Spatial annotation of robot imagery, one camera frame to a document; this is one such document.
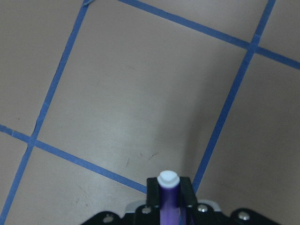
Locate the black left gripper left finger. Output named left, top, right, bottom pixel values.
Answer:
left=146, top=177, right=161, bottom=209

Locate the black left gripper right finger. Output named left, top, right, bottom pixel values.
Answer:
left=180, top=176, right=197, bottom=208

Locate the purple marker pen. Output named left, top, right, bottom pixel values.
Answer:
left=157, top=170, right=185, bottom=225

